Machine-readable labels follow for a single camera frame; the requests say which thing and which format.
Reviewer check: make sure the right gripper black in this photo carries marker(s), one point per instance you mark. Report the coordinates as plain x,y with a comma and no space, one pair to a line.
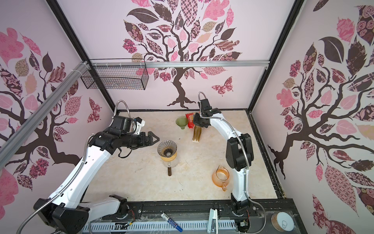
196,115

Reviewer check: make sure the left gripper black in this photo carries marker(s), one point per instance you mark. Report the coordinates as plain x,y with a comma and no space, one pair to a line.
143,143

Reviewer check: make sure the orange coffee filter pack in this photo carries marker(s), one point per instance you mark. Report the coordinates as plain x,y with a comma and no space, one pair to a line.
197,133

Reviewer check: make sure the clear ribbed glass dripper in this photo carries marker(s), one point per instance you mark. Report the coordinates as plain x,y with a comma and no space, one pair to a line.
167,149

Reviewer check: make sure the clear glass carafe brown handle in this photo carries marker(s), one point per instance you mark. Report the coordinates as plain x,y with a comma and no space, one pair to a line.
170,165

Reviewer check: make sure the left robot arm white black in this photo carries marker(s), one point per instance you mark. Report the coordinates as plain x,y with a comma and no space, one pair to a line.
98,149

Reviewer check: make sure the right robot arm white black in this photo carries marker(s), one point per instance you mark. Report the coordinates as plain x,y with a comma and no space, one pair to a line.
239,152

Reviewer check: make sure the green glass dripper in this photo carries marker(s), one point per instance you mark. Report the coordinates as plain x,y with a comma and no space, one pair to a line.
182,122

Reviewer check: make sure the red snack bag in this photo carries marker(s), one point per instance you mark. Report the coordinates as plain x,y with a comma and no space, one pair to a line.
190,117

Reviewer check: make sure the orange glass pitcher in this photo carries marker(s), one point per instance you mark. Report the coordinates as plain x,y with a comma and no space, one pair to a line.
221,177

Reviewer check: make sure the blue white marker pen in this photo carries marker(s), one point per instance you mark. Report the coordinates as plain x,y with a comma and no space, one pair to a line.
171,222

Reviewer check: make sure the back aluminium rail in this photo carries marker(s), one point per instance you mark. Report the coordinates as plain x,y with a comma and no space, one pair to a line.
185,64

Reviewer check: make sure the aluminium rail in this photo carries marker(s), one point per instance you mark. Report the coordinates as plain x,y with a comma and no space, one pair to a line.
185,64
21,135

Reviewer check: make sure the black wire basket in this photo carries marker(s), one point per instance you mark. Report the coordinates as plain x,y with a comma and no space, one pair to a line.
116,74

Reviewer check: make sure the white slotted cable duct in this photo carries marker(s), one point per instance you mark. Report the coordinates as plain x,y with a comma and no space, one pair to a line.
154,226

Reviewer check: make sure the left aluminium rail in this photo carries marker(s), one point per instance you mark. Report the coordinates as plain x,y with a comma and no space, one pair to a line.
21,135

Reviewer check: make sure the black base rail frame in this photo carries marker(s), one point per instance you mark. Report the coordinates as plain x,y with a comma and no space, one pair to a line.
181,209

